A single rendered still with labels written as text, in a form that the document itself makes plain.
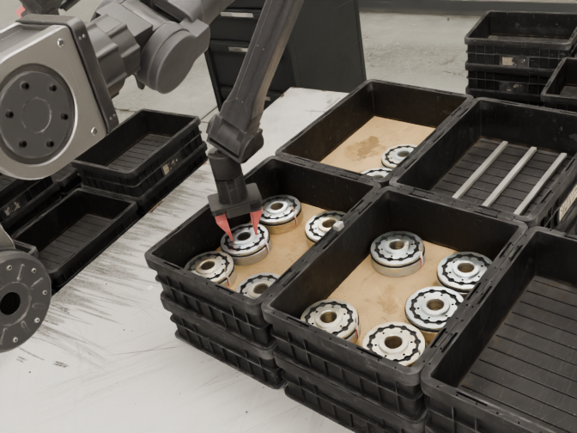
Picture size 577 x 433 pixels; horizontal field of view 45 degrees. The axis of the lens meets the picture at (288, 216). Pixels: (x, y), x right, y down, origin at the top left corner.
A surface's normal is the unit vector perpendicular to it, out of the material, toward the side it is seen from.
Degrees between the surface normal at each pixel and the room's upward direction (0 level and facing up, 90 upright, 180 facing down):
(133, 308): 0
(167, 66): 119
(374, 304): 0
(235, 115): 80
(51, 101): 90
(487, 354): 0
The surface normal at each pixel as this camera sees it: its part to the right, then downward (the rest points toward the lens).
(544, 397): -0.17, -0.80
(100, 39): 0.54, -0.36
